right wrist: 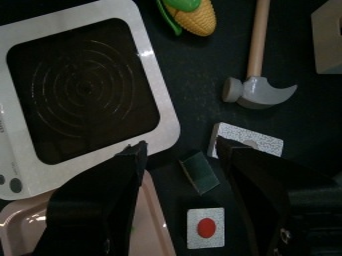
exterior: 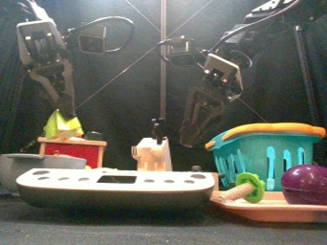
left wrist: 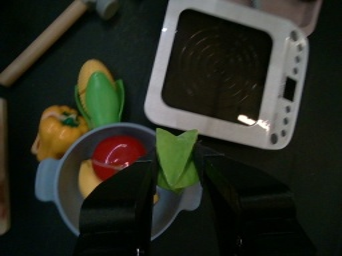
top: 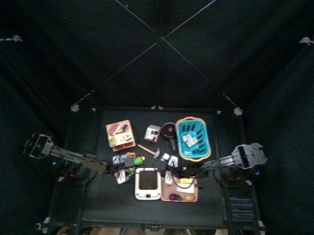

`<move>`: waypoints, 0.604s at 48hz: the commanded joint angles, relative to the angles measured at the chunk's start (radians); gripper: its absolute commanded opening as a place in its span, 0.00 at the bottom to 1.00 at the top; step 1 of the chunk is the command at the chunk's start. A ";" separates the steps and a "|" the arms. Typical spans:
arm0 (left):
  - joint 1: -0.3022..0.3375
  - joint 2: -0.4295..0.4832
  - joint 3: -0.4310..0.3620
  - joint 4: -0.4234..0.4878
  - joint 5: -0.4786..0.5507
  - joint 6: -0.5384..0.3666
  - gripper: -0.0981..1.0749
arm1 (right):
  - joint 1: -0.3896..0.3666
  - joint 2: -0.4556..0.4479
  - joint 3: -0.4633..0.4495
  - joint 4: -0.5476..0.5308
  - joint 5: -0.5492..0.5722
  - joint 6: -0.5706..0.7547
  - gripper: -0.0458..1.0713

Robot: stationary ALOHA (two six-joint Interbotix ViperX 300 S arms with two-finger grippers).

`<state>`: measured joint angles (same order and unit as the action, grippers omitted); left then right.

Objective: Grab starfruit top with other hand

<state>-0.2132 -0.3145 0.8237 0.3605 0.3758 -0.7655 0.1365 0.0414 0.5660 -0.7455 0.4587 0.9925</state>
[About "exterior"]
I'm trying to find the small black block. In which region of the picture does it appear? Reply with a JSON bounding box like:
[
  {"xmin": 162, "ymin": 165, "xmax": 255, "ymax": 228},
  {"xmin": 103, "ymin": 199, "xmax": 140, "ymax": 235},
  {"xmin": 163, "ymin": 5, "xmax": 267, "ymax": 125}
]
[{"xmin": 84, "ymin": 130, "xmax": 104, "ymax": 142}]

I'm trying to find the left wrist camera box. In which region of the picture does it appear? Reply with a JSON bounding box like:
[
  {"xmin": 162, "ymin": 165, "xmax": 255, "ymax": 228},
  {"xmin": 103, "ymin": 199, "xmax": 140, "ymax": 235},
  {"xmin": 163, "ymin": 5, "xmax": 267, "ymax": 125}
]
[{"xmin": 76, "ymin": 23, "xmax": 108, "ymax": 56}]

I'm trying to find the purple toy ball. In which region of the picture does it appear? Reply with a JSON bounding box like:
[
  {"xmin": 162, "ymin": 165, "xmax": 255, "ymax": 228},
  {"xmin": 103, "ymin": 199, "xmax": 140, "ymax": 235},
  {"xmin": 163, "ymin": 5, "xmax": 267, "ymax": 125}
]
[{"xmin": 280, "ymin": 164, "xmax": 327, "ymax": 206}]

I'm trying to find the red wooden toy box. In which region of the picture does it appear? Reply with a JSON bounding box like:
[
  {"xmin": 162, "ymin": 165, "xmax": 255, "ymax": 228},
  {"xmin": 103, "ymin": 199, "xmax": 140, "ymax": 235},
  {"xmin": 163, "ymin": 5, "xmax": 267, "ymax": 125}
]
[{"xmin": 36, "ymin": 136, "xmax": 108, "ymax": 169}]

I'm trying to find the peach plate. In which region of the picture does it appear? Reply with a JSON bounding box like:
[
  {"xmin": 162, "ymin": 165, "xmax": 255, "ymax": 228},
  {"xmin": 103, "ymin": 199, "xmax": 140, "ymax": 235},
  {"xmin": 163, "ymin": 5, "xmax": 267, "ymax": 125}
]
[{"xmin": 210, "ymin": 189, "xmax": 327, "ymax": 224}]

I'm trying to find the vertical metal frame pole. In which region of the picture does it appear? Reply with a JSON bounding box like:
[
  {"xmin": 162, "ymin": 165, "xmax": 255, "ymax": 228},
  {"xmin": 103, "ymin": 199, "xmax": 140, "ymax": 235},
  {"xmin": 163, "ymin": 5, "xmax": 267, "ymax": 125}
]
[{"xmin": 160, "ymin": 0, "xmax": 168, "ymax": 121}]

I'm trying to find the teal basket orange rim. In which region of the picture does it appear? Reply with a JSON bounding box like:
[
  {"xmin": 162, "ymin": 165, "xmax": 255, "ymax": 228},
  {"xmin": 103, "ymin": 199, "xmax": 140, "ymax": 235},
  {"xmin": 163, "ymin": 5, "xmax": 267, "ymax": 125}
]
[{"xmin": 204, "ymin": 122, "xmax": 327, "ymax": 193}]

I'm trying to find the black left camera cable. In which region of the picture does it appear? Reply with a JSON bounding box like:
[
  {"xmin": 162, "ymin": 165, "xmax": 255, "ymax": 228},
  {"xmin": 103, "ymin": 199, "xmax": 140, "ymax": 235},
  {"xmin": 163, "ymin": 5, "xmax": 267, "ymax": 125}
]
[{"xmin": 67, "ymin": 15, "xmax": 136, "ymax": 54}]

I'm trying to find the yellow-green toy starfruit top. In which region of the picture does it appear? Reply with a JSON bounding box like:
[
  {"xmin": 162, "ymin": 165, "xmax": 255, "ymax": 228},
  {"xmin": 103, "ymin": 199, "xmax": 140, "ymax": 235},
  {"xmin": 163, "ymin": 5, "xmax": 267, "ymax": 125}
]
[{"xmin": 43, "ymin": 109, "xmax": 86, "ymax": 141}]

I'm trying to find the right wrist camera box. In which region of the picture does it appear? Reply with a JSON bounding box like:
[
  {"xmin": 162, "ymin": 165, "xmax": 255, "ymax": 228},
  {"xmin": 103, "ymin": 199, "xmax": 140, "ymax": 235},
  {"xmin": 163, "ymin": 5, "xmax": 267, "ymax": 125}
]
[{"xmin": 164, "ymin": 37, "xmax": 198, "ymax": 67}]

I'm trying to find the black toy utensil handle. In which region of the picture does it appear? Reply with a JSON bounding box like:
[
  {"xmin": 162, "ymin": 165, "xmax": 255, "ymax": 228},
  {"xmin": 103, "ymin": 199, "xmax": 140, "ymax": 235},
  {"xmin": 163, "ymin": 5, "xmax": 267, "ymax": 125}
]
[{"xmin": 150, "ymin": 117, "xmax": 167, "ymax": 145}]

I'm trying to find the black stand pole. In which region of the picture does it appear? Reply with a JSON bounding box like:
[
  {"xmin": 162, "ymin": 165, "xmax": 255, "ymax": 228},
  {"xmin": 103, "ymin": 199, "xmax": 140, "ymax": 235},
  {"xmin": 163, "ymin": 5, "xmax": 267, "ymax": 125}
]
[{"xmin": 292, "ymin": 24, "xmax": 322, "ymax": 126}]

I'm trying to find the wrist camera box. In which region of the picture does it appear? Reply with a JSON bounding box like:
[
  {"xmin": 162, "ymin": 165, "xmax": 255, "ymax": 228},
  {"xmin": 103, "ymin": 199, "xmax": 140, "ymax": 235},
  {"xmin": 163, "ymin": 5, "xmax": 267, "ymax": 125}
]
[
  {"xmin": 76, "ymin": 23, "xmax": 108, "ymax": 56},
  {"xmin": 164, "ymin": 37, "xmax": 198, "ymax": 67}
]

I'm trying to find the small wooden toy fork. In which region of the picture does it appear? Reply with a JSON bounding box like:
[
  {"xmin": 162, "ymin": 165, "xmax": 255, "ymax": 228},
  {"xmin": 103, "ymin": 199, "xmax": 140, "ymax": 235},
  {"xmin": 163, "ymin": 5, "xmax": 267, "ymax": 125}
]
[{"xmin": 131, "ymin": 145, "xmax": 143, "ymax": 162}]

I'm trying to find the grey toy pot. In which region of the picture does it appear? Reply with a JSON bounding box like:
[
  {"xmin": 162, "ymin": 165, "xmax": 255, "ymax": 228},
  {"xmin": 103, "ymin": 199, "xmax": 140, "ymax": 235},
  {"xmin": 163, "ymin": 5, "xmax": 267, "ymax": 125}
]
[{"xmin": 0, "ymin": 152, "xmax": 88, "ymax": 193}]

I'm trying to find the wooden bolt green nut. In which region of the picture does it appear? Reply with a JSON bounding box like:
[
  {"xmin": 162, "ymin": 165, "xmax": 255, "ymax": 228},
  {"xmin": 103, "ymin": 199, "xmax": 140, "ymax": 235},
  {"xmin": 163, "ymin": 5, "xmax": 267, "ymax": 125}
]
[{"xmin": 220, "ymin": 171, "xmax": 267, "ymax": 205}]

